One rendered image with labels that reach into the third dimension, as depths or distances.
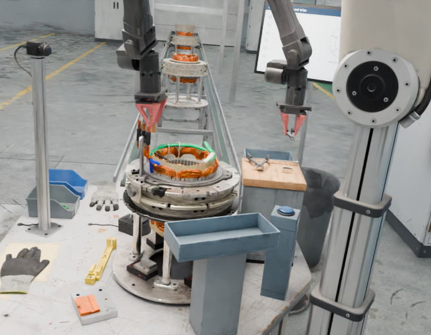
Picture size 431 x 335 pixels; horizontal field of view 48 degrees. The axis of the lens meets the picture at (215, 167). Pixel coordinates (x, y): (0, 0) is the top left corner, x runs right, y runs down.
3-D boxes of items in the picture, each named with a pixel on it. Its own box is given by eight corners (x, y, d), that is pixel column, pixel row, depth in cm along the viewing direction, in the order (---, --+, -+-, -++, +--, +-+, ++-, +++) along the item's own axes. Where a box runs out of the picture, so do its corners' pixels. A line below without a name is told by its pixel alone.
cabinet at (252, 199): (233, 232, 170) (241, 163, 162) (285, 237, 170) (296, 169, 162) (234, 261, 152) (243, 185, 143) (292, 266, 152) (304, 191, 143)
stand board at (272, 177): (241, 163, 162) (241, 157, 161) (296, 168, 162) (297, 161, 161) (242, 185, 143) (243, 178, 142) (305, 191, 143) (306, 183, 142)
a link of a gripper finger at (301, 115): (277, 131, 153) (281, 102, 150) (300, 133, 153) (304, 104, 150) (280, 137, 146) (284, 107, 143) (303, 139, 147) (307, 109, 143)
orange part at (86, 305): (74, 301, 124) (74, 298, 124) (93, 296, 126) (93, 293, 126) (80, 316, 118) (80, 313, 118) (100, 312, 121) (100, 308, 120)
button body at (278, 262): (259, 295, 136) (271, 215, 127) (264, 282, 142) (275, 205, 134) (284, 301, 134) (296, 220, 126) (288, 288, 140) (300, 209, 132)
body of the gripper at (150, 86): (134, 101, 130) (132, 74, 128) (146, 92, 140) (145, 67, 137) (156, 102, 129) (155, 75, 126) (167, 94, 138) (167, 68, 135)
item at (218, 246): (171, 352, 111) (179, 244, 102) (159, 324, 121) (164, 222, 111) (266, 332, 121) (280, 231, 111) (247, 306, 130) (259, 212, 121)
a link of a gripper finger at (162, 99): (138, 127, 136) (136, 94, 132) (147, 120, 142) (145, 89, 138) (161, 129, 134) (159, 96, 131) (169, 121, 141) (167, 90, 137)
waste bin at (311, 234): (263, 241, 330) (273, 165, 311) (316, 244, 333) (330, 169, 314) (273, 270, 295) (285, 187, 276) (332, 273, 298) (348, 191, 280)
